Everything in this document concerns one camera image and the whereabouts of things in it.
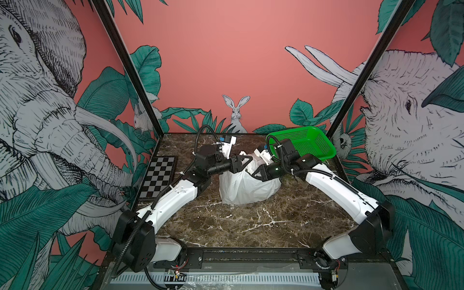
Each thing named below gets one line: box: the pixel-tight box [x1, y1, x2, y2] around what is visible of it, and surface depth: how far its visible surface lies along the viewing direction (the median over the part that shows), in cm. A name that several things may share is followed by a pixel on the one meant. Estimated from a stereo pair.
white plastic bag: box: [218, 156, 282, 205], surface depth 78 cm
